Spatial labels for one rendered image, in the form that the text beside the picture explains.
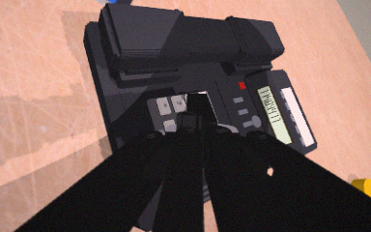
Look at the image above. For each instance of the blue notebook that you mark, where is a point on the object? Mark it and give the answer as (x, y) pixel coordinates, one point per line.
(115, 1)

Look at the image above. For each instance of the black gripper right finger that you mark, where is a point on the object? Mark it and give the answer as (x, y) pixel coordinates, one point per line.
(312, 199)

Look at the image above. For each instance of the black telephone handset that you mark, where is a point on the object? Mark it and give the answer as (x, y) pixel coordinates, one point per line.
(141, 40)

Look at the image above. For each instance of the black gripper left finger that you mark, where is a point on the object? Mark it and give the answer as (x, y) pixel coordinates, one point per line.
(113, 195)

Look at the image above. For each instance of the black desk phone base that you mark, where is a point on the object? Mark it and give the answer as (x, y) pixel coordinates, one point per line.
(247, 98)

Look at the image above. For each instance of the yellow short cylinder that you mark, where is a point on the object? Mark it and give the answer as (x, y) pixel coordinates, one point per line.
(363, 184)

